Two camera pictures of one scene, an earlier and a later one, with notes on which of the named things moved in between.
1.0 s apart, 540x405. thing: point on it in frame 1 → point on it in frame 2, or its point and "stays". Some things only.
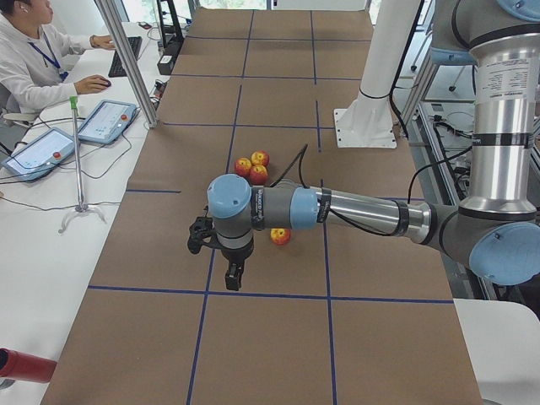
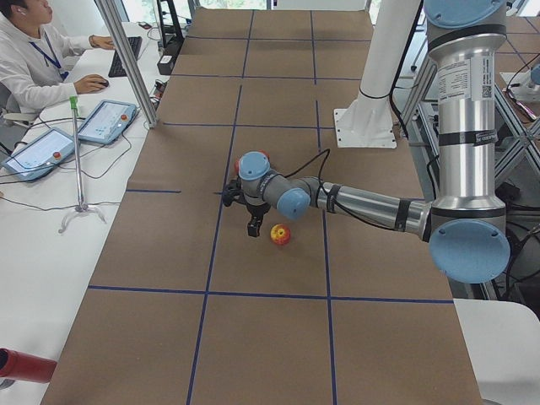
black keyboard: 117,67 stays
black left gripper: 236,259 → 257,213
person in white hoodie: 33,56 stays
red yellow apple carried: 280,235 stays
